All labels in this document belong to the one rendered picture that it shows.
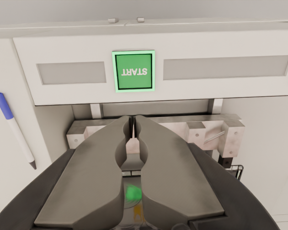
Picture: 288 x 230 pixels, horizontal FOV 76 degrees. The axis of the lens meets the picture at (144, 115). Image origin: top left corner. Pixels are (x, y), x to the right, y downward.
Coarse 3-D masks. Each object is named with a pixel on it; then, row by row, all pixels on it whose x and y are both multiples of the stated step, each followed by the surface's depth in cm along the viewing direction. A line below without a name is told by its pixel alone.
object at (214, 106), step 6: (210, 102) 43; (216, 102) 41; (222, 102) 41; (210, 108) 43; (216, 108) 41; (210, 114) 43; (216, 114) 42; (204, 150) 48; (210, 150) 47; (210, 156) 48
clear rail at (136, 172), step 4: (232, 168) 43; (236, 168) 43; (240, 168) 43; (124, 172) 43; (128, 172) 43; (132, 172) 43; (136, 172) 43; (140, 172) 43; (124, 176) 43; (128, 176) 43
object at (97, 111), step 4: (92, 104) 40; (96, 104) 40; (100, 104) 41; (92, 108) 40; (96, 108) 40; (100, 108) 41; (92, 112) 40; (96, 112) 40; (100, 112) 41; (92, 116) 41; (96, 116) 41; (100, 116) 41
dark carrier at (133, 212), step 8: (136, 176) 44; (128, 184) 45; (136, 184) 45; (128, 192) 46; (136, 192) 46; (128, 200) 47; (136, 200) 48; (128, 208) 49; (136, 208) 49; (128, 216) 50; (136, 216) 51; (120, 224) 52; (128, 224) 52; (136, 224) 52; (144, 224) 52
